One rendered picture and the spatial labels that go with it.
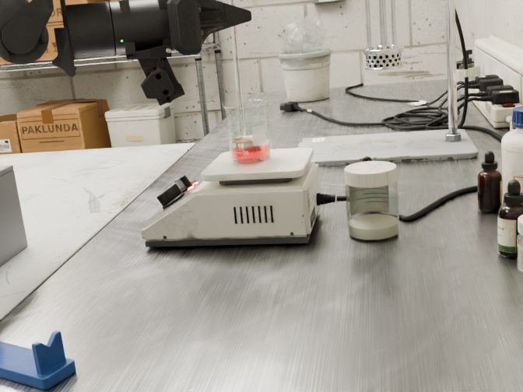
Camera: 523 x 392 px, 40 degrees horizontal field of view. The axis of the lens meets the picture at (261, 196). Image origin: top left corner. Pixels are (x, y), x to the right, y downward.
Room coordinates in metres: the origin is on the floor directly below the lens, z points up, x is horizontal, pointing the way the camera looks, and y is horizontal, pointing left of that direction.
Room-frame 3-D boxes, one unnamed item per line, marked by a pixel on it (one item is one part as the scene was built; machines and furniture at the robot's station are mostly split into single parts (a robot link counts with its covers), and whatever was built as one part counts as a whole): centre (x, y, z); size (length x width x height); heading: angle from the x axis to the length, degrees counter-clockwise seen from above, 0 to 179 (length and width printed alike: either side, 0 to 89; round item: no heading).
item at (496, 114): (1.50, -0.50, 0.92); 0.40 x 0.06 x 0.04; 170
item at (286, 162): (0.85, 0.00, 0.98); 0.12 x 0.12 x 0.01; 78
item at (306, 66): (1.92, -0.15, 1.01); 0.14 x 0.14 x 0.21
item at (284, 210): (0.86, 0.02, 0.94); 0.22 x 0.13 x 0.08; 78
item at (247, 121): (0.85, 0.01, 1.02); 0.06 x 0.05 x 0.08; 56
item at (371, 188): (0.80, -0.13, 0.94); 0.06 x 0.06 x 0.08
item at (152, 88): (0.82, 0.11, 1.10); 0.07 x 0.06 x 0.07; 10
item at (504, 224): (0.69, -0.25, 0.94); 0.03 x 0.03 x 0.08
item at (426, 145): (1.23, -0.22, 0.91); 0.30 x 0.20 x 0.01; 80
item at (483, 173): (0.84, -0.28, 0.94); 0.03 x 0.03 x 0.07
